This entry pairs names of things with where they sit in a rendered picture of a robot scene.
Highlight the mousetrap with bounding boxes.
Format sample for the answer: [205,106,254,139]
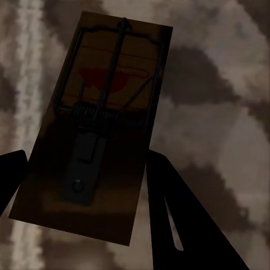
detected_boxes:
[9,11,173,246]

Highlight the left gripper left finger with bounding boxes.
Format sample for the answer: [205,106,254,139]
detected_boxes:
[0,150,28,216]

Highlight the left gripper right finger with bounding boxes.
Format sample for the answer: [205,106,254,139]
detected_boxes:
[146,150,249,270]

